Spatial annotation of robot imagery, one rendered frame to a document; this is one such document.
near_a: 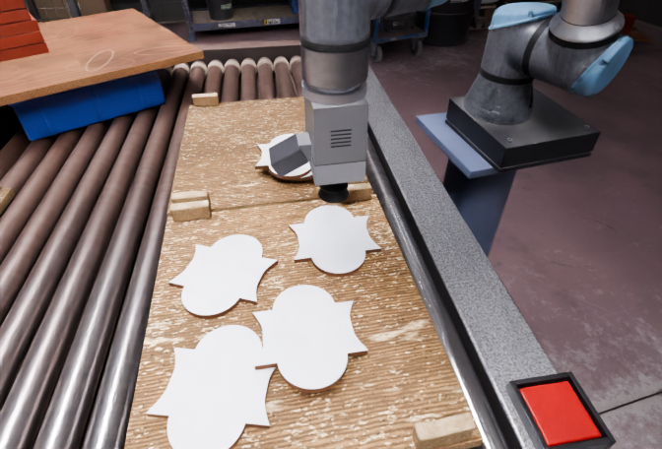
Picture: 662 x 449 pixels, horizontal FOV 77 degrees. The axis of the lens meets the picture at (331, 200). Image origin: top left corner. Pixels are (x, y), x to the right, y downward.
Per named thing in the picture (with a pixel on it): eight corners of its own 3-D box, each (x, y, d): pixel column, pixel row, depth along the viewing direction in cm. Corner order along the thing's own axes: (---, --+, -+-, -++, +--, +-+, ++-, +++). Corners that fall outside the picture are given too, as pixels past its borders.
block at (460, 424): (464, 422, 43) (470, 410, 41) (472, 441, 41) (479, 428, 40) (409, 433, 42) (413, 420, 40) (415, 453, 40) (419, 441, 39)
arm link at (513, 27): (502, 53, 99) (518, -9, 90) (554, 72, 90) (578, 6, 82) (468, 65, 93) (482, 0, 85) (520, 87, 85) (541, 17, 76)
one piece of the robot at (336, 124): (257, 50, 49) (270, 166, 59) (261, 80, 42) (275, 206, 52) (357, 43, 51) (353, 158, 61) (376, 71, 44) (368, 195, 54)
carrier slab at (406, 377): (374, 200, 74) (375, 192, 73) (481, 446, 42) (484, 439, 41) (169, 224, 69) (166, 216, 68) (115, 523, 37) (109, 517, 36)
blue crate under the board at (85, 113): (129, 68, 123) (118, 32, 117) (169, 104, 104) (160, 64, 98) (6, 96, 108) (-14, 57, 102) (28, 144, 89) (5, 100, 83)
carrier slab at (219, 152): (333, 99, 106) (333, 94, 105) (372, 198, 74) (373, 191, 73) (190, 110, 101) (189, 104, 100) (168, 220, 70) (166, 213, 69)
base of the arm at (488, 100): (509, 92, 105) (521, 52, 99) (544, 121, 94) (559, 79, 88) (453, 96, 103) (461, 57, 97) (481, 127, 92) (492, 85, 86)
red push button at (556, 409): (563, 386, 48) (567, 379, 47) (597, 441, 43) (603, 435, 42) (514, 394, 47) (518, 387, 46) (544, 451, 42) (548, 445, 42)
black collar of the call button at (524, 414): (565, 378, 49) (571, 370, 47) (610, 448, 43) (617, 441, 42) (504, 388, 48) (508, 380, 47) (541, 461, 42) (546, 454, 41)
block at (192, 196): (211, 201, 71) (208, 188, 69) (210, 208, 70) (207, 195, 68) (174, 205, 70) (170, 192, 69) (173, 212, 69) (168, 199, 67)
